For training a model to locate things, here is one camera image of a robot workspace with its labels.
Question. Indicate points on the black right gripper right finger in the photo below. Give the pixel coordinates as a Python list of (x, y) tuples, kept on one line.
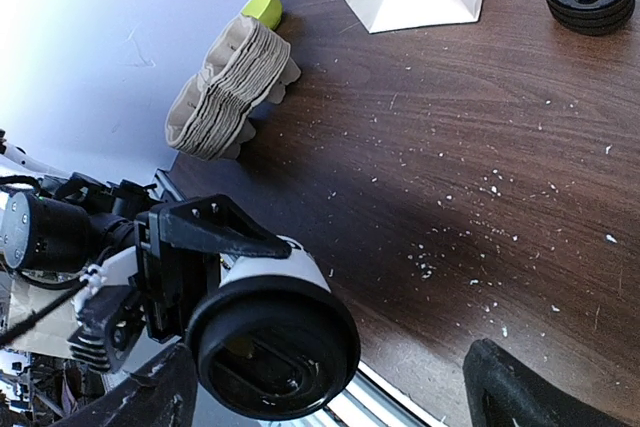
[(562, 389)]

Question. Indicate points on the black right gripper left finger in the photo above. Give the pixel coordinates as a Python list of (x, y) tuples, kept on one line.
[(162, 392)]

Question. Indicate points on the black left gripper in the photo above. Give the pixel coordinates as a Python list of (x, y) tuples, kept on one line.
[(129, 264)]

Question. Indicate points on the black plastic cup lid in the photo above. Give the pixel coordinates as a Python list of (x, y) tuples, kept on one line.
[(273, 348)]

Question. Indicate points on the cardboard cup carrier stack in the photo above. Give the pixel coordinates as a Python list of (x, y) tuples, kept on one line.
[(247, 65)]

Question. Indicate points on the white paper coffee cup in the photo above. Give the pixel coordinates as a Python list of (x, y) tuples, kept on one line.
[(298, 265)]

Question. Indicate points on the green plastic bowl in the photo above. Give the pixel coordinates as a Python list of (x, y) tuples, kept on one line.
[(268, 12)]

